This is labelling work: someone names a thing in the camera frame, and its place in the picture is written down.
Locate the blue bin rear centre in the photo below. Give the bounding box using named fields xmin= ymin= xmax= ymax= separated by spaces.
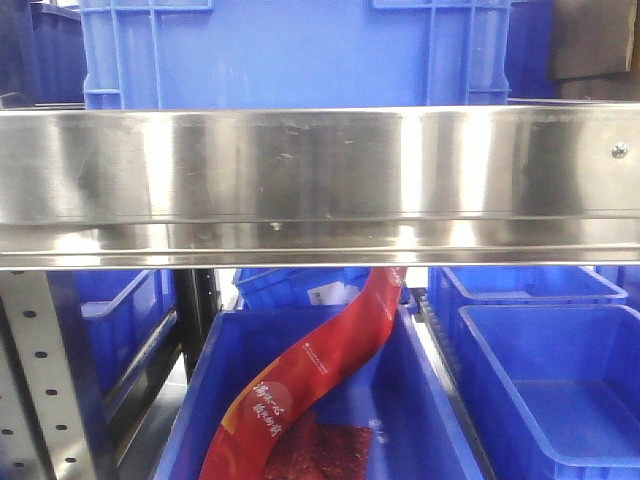
xmin=232 ymin=266 xmax=419 ymax=311

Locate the blue bin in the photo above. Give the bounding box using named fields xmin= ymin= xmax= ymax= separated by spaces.
xmin=154 ymin=306 xmax=483 ymax=479
xmin=73 ymin=270 xmax=175 ymax=393
xmin=427 ymin=266 xmax=628 ymax=328
xmin=456 ymin=305 xmax=639 ymax=479
xmin=232 ymin=266 xmax=419 ymax=311

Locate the blue bin rear right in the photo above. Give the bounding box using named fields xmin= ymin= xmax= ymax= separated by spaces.
xmin=427 ymin=266 xmax=628 ymax=328

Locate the blue bin left lower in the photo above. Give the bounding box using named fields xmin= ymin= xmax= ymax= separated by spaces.
xmin=73 ymin=270 xmax=175 ymax=393

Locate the blue bin centre lower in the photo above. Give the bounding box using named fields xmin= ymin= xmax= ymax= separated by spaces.
xmin=154 ymin=306 xmax=483 ymax=479

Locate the blue bin right lower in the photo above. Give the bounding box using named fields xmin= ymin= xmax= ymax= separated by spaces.
xmin=456 ymin=305 xmax=639 ymax=479

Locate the red snack bag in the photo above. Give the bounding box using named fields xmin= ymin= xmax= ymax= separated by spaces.
xmin=199 ymin=267 xmax=407 ymax=479

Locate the large blue crate on shelf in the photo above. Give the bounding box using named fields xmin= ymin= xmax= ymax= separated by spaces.
xmin=79 ymin=1 xmax=511 ymax=109

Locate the stainless steel shelf rail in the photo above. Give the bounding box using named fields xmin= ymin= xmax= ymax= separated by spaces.
xmin=1 ymin=101 xmax=639 ymax=270

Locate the perforated metal shelf post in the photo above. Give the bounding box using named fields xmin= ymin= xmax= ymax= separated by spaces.
xmin=1 ymin=272 xmax=97 ymax=479

